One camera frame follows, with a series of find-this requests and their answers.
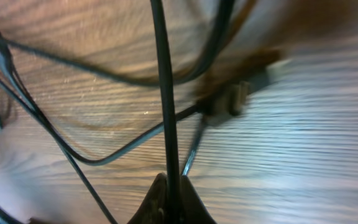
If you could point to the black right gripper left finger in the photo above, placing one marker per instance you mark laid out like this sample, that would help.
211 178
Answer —
153 207

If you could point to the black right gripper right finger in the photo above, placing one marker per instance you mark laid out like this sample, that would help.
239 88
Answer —
194 209

